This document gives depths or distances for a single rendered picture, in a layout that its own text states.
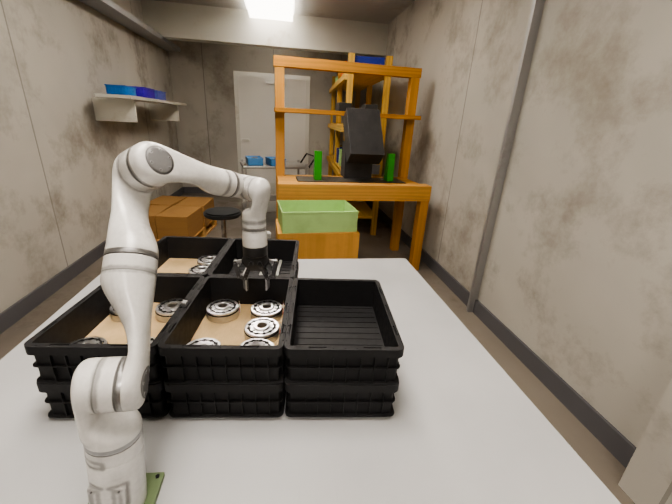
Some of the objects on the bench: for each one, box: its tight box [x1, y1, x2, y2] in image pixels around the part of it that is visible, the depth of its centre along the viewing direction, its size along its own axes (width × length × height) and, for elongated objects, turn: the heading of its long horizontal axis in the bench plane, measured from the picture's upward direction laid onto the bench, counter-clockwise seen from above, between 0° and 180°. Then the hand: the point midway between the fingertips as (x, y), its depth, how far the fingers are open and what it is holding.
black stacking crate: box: [36, 373, 172, 418], centre depth 104 cm, size 40×30×12 cm
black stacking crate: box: [164, 357, 287, 418], centre depth 106 cm, size 40×30×12 cm
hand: (256, 285), depth 109 cm, fingers open, 5 cm apart
